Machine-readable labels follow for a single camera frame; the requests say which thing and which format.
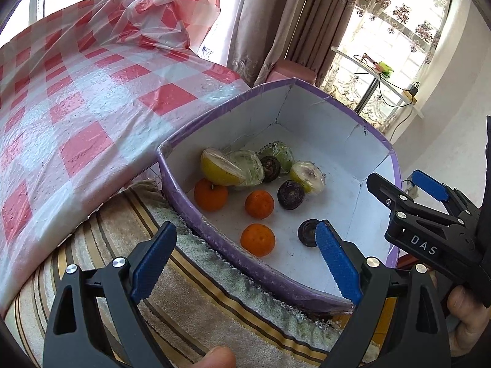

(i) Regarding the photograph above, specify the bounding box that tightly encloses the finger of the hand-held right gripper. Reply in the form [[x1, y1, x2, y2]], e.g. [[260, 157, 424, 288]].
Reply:
[[411, 169, 480, 215], [366, 172, 479, 235]]

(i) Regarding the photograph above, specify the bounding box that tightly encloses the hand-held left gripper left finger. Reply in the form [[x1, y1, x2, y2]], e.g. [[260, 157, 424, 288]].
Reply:
[[43, 220, 178, 368]]

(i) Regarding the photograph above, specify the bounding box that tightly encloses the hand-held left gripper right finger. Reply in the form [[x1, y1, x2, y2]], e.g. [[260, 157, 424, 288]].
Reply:
[[315, 220, 451, 368]]

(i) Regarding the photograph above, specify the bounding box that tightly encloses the dark wrinkled passion fruit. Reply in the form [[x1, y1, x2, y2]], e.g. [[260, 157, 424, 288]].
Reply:
[[260, 155, 282, 183], [298, 219, 321, 247], [277, 181, 306, 210]]

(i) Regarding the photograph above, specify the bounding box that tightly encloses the orange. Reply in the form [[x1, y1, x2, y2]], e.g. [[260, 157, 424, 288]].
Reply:
[[194, 178, 229, 212], [240, 223, 276, 257], [245, 190, 275, 220]]

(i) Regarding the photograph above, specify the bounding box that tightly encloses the pale apple half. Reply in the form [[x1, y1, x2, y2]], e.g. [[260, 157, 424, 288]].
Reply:
[[289, 161, 327, 194]]

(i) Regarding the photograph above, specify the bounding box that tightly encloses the purple cardboard box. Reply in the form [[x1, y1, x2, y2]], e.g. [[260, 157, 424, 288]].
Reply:
[[158, 78, 403, 313]]

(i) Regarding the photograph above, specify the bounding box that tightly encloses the yellow fruit half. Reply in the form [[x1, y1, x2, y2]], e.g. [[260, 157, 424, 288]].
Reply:
[[200, 148, 246, 187]]

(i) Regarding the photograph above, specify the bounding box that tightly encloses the green apple half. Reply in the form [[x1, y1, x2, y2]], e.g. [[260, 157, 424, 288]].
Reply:
[[258, 142, 295, 174], [226, 149, 265, 191]]

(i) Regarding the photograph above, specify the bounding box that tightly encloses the person's right hand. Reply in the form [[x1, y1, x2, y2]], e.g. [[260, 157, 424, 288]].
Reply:
[[445, 287, 491, 358]]

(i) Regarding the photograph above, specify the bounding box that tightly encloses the person's left hand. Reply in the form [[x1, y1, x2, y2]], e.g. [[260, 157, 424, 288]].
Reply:
[[197, 346, 237, 368]]

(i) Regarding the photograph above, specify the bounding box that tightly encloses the striped towel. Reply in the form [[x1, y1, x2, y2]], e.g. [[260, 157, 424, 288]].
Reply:
[[4, 178, 400, 368]]

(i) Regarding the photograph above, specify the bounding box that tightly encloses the white side table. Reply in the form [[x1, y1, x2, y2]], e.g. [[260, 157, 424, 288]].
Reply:
[[331, 46, 424, 119]]

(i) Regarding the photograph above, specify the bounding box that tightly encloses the floral lace curtain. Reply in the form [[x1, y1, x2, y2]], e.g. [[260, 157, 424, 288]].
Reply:
[[322, 0, 461, 123]]

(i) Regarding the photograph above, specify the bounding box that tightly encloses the pink stool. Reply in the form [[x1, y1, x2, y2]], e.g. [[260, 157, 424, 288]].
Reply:
[[269, 59, 317, 85]]

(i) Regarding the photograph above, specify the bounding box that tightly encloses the red white checkered tablecloth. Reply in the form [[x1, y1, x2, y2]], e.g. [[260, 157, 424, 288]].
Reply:
[[0, 0, 254, 307]]

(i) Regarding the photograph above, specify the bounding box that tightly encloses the brown patterned curtain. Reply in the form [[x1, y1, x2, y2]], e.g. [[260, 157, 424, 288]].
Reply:
[[286, 0, 365, 73]]

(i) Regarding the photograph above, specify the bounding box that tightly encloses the beige patterned curtain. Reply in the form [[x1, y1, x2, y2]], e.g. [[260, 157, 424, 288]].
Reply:
[[226, 0, 319, 87]]

